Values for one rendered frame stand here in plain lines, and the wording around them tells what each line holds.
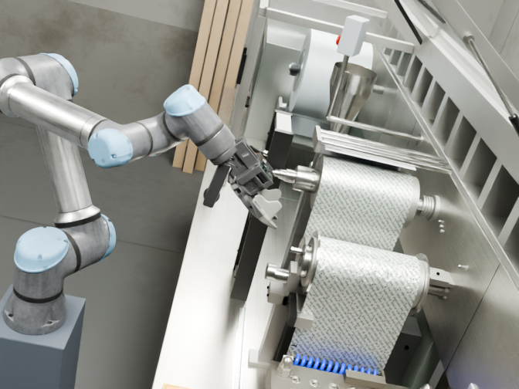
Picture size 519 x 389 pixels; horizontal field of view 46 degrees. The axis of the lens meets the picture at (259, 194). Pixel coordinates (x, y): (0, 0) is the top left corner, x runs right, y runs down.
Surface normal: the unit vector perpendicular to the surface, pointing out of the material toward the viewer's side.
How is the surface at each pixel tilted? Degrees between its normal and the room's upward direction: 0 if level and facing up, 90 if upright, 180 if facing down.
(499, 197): 90
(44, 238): 7
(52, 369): 90
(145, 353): 0
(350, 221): 92
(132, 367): 0
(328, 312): 90
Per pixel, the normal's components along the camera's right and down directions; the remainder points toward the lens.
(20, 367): -0.02, 0.46
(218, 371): 0.23, -0.86
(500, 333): -0.97, -0.22
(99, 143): -0.53, 0.28
